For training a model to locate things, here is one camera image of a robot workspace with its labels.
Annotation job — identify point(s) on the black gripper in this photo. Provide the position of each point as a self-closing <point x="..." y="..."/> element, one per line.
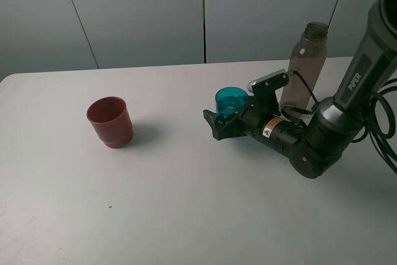
<point x="270" y="130"/>

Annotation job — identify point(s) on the teal transparent cup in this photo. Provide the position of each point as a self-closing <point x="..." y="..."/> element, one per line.
<point x="230" y="100"/>

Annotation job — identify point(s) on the clear plastic water bottle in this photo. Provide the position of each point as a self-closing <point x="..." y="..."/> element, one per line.
<point x="306" y="62"/>

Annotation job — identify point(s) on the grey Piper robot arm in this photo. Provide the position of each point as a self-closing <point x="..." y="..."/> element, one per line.
<point x="314" y="139"/>

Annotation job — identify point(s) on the red plastic cup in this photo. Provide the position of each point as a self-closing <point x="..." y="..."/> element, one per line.
<point x="111" y="121"/>

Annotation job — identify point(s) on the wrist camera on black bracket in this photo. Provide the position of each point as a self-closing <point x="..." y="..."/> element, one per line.
<point x="263" y="89"/>

